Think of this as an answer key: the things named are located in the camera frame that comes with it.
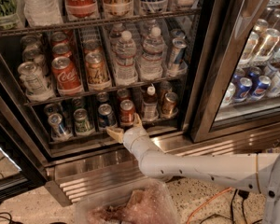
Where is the slim blue silver can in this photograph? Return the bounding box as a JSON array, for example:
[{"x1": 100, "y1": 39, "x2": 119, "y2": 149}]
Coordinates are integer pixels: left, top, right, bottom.
[{"x1": 167, "y1": 38, "x2": 187, "y2": 77}]

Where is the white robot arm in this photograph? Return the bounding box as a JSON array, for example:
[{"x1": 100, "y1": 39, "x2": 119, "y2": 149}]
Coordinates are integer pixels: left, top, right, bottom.
[{"x1": 106, "y1": 115, "x2": 280, "y2": 224}]

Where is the red coke can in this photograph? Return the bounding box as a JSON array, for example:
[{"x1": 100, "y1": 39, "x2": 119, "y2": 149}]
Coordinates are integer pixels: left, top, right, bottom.
[
  {"x1": 117, "y1": 89, "x2": 132, "y2": 103},
  {"x1": 120, "y1": 99, "x2": 135, "y2": 124}
]

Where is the red coke can rear bottom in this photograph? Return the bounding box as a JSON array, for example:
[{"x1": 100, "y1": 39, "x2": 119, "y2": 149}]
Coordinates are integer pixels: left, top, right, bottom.
[{"x1": 117, "y1": 89, "x2": 132, "y2": 103}]

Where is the red coke can front bottom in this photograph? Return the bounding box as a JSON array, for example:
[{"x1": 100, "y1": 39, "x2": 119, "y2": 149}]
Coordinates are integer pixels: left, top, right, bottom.
[{"x1": 120, "y1": 99, "x2": 135, "y2": 124}]

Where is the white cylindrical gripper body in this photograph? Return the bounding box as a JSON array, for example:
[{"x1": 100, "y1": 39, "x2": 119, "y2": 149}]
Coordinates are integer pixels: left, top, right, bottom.
[{"x1": 123, "y1": 127, "x2": 148, "y2": 152}]

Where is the blue pepsi can bottom shelf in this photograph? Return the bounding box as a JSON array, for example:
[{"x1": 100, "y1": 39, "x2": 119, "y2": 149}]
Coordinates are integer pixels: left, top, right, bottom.
[{"x1": 98, "y1": 104, "x2": 117, "y2": 129}]

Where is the coca-cola bottle top shelf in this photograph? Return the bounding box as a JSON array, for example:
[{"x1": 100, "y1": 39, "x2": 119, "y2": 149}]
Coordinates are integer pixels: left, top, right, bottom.
[{"x1": 64, "y1": 0, "x2": 97, "y2": 21}]

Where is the blue white can bottom left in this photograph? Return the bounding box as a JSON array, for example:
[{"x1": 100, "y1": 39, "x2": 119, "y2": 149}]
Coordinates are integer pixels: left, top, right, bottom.
[{"x1": 48, "y1": 113, "x2": 73, "y2": 141}]

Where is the pepsi can right fridge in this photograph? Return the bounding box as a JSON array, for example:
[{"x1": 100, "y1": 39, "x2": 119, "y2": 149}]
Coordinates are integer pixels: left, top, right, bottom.
[{"x1": 233, "y1": 77, "x2": 252, "y2": 102}]

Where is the brown can bottom right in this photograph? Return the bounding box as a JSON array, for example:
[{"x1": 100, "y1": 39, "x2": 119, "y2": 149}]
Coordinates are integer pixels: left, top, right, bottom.
[{"x1": 161, "y1": 91, "x2": 178, "y2": 118}]

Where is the clear plastic bin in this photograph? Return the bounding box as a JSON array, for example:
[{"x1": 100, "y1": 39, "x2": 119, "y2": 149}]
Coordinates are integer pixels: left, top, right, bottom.
[{"x1": 75, "y1": 178, "x2": 180, "y2": 224}]

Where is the steel fridge door frame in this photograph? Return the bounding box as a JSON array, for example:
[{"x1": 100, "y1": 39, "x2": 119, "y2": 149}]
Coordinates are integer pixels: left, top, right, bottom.
[{"x1": 191, "y1": 0, "x2": 270, "y2": 142}]

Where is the water bottle left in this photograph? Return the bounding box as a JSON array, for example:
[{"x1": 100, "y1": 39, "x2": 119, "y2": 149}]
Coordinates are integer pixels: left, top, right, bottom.
[{"x1": 115, "y1": 31, "x2": 137, "y2": 85}]

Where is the black power adapter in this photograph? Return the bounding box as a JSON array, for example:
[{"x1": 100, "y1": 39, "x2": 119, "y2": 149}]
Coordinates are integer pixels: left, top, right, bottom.
[{"x1": 238, "y1": 190, "x2": 249, "y2": 200}]

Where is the green soda can bottom shelf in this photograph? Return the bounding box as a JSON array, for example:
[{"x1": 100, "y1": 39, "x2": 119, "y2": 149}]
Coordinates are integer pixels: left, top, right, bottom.
[{"x1": 74, "y1": 108, "x2": 94, "y2": 136}]

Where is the white silver can middle left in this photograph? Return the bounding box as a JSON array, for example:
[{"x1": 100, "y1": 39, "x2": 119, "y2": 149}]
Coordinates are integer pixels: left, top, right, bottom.
[{"x1": 18, "y1": 62, "x2": 55, "y2": 102}]

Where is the orange brown can middle shelf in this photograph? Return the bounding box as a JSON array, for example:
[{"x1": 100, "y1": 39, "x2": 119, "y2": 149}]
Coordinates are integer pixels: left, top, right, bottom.
[{"x1": 85, "y1": 52, "x2": 112, "y2": 91}]

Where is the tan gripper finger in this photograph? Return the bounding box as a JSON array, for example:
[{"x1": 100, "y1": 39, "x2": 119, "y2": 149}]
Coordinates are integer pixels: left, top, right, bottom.
[
  {"x1": 133, "y1": 113, "x2": 143, "y2": 128},
  {"x1": 106, "y1": 127, "x2": 124, "y2": 144}
]

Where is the water bottle right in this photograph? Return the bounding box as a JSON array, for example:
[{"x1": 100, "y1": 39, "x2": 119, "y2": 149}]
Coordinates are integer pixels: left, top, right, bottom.
[{"x1": 138, "y1": 27, "x2": 164, "y2": 81}]

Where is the juice bottle white cap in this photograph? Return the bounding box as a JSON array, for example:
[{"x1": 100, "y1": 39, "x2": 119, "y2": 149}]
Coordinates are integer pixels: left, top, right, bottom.
[{"x1": 141, "y1": 86, "x2": 158, "y2": 121}]

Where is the steel fridge base grille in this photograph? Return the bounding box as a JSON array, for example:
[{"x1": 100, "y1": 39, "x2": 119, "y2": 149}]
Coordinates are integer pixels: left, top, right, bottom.
[{"x1": 48, "y1": 122, "x2": 280, "y2": 206}]

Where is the orange extension cable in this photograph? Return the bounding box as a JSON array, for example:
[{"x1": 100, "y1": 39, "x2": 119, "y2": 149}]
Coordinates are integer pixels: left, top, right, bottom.
[{"x1": 186, "y1": 186, "x2": 234, "y2": 224}]

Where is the water bottle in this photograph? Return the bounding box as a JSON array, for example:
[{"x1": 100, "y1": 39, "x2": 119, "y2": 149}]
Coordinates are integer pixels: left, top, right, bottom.
[
  {"x1": 138, "y1": 27, "x2": 164, "y2": 81},
  {"x1": 115, "y1": 31, "x2": 137, "y2": 85}
]

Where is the red coca-cola can middle shelf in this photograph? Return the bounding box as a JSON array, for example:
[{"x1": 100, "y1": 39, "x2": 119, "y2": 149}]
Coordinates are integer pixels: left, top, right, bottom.
[{"x1": 51, "y1": 56, "x2": 84, "y2": 96}]

